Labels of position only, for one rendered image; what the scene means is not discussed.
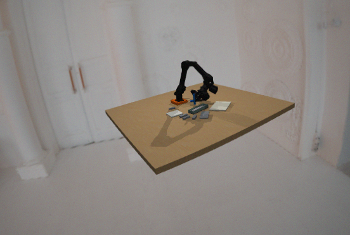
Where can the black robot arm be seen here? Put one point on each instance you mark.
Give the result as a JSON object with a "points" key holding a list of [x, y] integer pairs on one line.
{"points": [[207, 79]]}

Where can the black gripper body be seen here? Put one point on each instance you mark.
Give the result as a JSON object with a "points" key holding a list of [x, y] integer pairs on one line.
{"points": [[202, 90]]}

